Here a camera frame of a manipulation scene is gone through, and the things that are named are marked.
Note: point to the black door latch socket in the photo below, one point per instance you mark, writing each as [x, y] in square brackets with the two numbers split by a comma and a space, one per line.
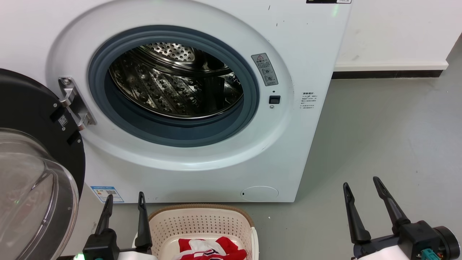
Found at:
[274, 99]

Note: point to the grey warning sticker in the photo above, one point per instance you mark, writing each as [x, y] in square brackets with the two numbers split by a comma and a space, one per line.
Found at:
[264, 69]

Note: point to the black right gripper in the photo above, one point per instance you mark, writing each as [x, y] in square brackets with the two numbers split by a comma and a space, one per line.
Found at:
[418, 240]

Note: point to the red and white garment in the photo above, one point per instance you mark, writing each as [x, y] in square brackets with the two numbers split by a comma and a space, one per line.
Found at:
[223, 249]

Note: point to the small qr code sticker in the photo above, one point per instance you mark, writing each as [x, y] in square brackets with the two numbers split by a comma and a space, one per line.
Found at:
[63, 120]

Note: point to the grey rubber door gasket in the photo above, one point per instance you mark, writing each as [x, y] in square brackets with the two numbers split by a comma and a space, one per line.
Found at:
[180, 131]

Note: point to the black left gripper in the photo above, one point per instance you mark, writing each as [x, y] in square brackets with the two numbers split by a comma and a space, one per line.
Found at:
[101, 247]

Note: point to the stainless steel washing machine drum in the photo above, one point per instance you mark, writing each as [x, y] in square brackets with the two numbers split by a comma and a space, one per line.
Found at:
[173, 90]

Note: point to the blue energy label sticker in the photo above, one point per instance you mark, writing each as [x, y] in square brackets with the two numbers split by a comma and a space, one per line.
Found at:
[107, 194]

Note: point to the cream perforated laundry basket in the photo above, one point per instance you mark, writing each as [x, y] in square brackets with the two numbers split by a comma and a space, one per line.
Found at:
[202, 220]

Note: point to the white front-load washing machine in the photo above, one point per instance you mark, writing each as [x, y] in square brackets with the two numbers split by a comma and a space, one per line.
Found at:
[306, 151]

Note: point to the black glass washer door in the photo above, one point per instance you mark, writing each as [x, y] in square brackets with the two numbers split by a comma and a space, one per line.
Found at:
[25, 104]

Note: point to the white text label sticker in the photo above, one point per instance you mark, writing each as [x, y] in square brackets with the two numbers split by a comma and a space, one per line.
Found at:
[309, 100]

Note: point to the black and white baseboard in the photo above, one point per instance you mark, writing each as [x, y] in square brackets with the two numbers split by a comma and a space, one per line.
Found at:
[389, 74]

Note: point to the round white filter cover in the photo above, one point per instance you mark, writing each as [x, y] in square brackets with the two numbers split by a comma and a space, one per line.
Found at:
[260, 194]

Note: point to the metal door hinge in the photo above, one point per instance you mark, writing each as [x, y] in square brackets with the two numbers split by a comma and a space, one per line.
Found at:
[74, 101]

